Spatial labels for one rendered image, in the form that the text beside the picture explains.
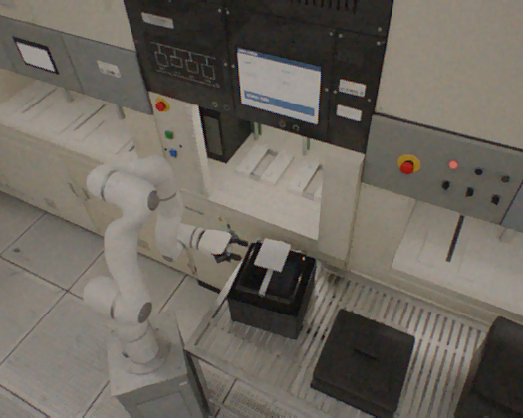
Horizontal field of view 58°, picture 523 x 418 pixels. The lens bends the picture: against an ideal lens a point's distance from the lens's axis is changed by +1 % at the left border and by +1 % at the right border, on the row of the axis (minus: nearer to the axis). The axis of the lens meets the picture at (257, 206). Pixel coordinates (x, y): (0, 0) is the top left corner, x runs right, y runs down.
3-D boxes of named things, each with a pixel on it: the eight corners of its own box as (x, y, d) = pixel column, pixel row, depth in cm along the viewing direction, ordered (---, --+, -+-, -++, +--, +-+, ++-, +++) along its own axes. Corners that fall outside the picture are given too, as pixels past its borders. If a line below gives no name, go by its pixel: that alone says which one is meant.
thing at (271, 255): (259, 269, 199) (256, 221, 175) (306, 281, 193) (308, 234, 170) (239, 317, 184) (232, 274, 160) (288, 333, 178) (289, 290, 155)
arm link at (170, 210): (160, 218, 148) (180, 267, 172) (181, 181, 157) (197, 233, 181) (135, 212, 150) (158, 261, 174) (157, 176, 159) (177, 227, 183)
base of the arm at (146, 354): (122, 381, 170) (107, 359, 156) (117, 334, 182) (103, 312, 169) (173, 365, 173) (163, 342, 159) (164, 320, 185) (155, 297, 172)
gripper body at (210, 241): (206, 235, 180) (233, 242, 177) (195, 255, 174) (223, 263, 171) (204, 222, 175) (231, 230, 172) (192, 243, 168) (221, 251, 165)
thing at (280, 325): (253, 265, 201) (251, 240, 188) (315, 282, 194) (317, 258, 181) (229, 319, 184) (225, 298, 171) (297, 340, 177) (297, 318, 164)
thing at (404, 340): (309, 387, 165) (310, 372, 156) (336, 317, 183) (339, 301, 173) (392, 425, 156) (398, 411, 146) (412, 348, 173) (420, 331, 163)
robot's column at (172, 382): (155, 455, 223) (111, 397, 167) (146, 397, 241) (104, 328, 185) (212, 435, 228) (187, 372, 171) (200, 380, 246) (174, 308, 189)
